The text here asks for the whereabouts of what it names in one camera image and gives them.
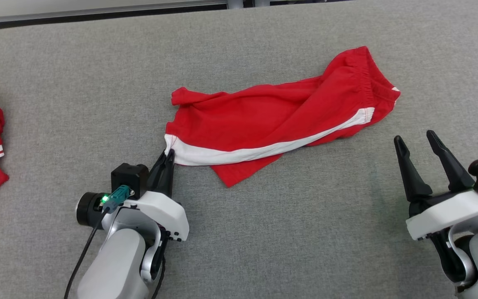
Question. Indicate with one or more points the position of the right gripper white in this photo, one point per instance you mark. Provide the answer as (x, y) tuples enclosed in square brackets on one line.
[(450, 211)]

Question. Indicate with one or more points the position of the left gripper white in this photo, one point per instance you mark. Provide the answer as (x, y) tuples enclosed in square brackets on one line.
[(164, 211)]

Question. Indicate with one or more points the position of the red shorts white stripe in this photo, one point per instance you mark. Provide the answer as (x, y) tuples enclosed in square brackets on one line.
[(264, 116)]

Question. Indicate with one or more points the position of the grey cylindrical post bumper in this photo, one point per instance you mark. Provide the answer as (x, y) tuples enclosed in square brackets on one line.
[(235, 3), (262, 2)]

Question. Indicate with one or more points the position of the grey partition bottom rail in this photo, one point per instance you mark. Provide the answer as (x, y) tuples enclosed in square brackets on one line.
[(98, 12)]

